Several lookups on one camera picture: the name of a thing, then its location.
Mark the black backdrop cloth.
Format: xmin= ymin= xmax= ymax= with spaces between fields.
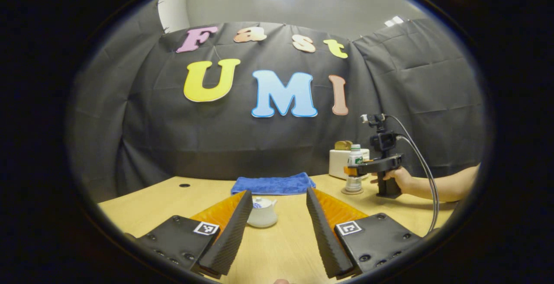
xmin=69 ymin=18 xmax=485 ymax=202

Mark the white teacup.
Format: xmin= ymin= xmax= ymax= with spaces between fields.
xmin=247 ymin=197 xmax=278 ymax=228

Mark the blue towel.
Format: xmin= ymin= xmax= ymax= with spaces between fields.
xmin=230 ymin=172 xmax=316 ymax=196

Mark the white plastic water bottle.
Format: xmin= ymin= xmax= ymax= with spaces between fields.
xmin=345 ymin=144 xmax=364 ymax=193

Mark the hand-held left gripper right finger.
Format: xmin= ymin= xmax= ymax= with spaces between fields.
xmin=306 ymin=187 xmax=422 ymax=279

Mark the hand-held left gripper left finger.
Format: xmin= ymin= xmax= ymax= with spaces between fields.
xmin=126 ymin=190 xmax=254 ymax=278

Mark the black cable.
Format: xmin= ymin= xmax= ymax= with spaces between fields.
xmin=385 ymin=114 xmax=440 ymax=232

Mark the white toaster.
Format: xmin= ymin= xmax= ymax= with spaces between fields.
xmin=329 ymin=148 xmax=370 ymax=180

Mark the white cable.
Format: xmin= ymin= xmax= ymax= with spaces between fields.
xmin=396 ymin=135 xmax=438 ymax=232

